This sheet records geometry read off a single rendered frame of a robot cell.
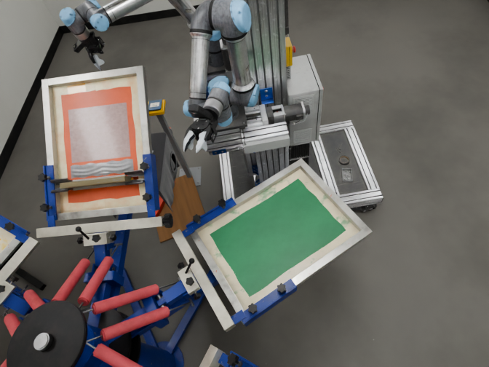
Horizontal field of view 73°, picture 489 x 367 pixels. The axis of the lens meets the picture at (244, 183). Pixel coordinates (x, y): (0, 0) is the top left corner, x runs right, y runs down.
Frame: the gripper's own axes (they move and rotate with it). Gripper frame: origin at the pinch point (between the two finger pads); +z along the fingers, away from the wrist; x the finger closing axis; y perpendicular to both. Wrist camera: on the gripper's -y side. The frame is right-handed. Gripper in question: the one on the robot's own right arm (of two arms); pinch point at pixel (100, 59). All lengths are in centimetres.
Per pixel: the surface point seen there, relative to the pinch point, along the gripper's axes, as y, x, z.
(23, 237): -40, -99, 4
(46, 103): -27.3, -27.9, -5.1
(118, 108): 12.4, -33.9, -0.1
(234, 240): 68, -109, 23
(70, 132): -16.8, -43.2, 2.0
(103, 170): 1, -66, 6
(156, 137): 16, -31, 47
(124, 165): 13, -65, 6
